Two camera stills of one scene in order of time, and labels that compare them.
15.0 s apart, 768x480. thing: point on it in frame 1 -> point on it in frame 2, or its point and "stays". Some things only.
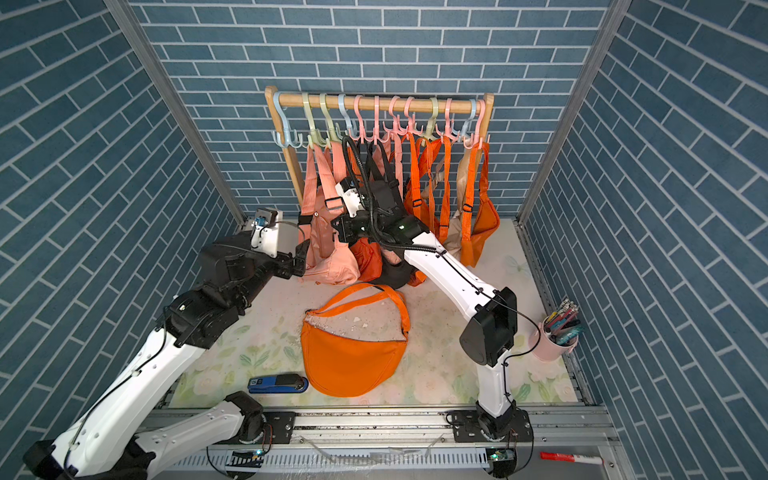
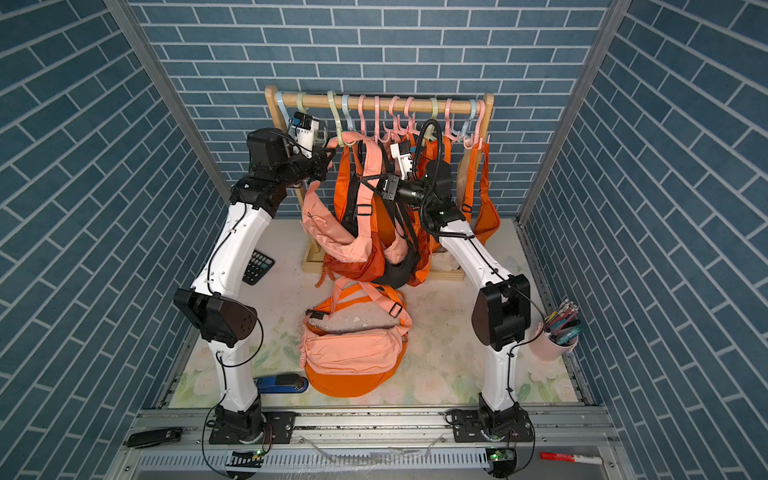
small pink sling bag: [391, 256] -> [335, 234]
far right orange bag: [477, 230] stays
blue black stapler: [280, 383] stays
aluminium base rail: [404, 444] stays
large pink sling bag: [325, 170] -> [327, 348]
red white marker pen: [571, 458] stays
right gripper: [346, 231] -> [395, 191]
